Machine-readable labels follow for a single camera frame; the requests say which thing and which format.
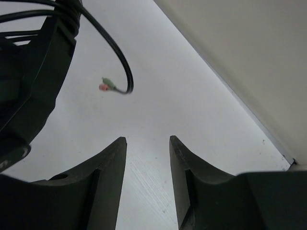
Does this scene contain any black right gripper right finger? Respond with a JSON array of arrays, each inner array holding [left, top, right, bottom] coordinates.
[[169, 136, 307, 230]]

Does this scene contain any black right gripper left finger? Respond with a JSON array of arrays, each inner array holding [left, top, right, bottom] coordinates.
[[0, 137, 127, 230]]

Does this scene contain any black over-ear headphones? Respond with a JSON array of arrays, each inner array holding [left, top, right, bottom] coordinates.
[[0, 0, 82, 171]]

